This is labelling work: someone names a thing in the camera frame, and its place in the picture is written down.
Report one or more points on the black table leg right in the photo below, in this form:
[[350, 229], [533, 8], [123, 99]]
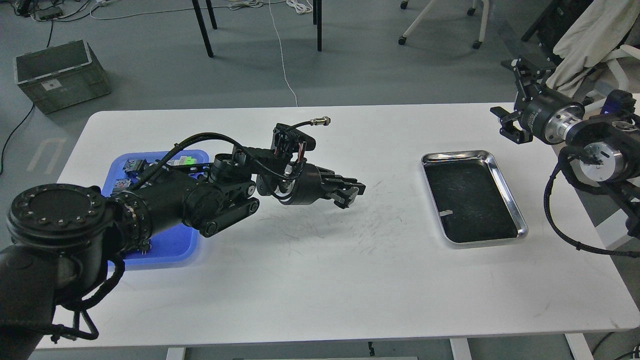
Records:
[[317, 21]]

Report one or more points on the black robot arm image left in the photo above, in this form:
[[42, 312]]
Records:
[[68, 242]]

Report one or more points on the black table leg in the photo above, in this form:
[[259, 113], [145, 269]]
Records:
[[317, 21], [202, 28], [211, 14]]

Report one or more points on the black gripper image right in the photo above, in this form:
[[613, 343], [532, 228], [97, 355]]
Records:
[[541, 112]]

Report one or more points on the black switch module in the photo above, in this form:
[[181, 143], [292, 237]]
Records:
[[144, 246]]

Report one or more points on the blue plastic tray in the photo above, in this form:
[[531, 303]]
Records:
[[169, 248]]

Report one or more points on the white chair frame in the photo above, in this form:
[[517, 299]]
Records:
[[619, 70]]

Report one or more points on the black table leg rear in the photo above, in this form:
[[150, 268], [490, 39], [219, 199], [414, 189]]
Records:
[[211, 14]]

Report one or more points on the yellow push button switch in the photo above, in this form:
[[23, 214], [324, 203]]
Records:
[[121, 185]]

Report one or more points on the red push button switch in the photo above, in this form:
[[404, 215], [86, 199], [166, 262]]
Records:
[[134, 167]]

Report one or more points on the grey plastic crate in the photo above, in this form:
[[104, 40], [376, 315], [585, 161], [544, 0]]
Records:
[[58, 77]]

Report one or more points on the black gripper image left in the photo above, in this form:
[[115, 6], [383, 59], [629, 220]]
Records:
[[283, 171]]

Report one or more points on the black table leg front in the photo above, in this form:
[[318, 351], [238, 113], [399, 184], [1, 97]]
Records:
[[202, 28]]

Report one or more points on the grey green connector block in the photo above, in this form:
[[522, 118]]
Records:
[[182, 161]]

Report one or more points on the beige cloth on chair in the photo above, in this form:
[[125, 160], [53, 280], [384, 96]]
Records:
[[593, 36]]

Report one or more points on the silver metal tray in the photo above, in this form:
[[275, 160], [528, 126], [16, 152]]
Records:
[[472, 199]]

